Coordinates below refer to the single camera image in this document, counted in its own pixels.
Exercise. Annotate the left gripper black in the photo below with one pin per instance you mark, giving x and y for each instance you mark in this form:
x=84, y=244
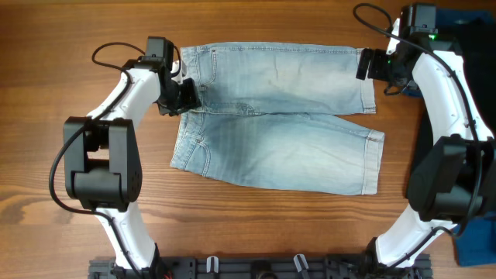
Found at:
x=191, y=101

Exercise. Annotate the blue folded garment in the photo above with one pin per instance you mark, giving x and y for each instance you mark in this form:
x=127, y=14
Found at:
x=475, y=30

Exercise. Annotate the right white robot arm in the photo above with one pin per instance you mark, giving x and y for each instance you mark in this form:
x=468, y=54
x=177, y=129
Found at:
x=454, y=181

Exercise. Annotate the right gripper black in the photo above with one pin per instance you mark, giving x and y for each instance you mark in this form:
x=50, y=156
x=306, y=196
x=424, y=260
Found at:
x=374, y=72

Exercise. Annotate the black folded garment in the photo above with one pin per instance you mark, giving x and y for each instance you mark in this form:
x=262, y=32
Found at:
x=455, y=140

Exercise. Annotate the light blue denim shorts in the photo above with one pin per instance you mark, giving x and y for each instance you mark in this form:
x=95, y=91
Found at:
x=273, y=115

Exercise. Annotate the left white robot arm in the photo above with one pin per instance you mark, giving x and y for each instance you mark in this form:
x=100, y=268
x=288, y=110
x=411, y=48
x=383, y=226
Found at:
x=98, y=170

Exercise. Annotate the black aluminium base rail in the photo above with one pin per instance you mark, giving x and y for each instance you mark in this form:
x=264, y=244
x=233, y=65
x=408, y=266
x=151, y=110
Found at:
x=333, y=266

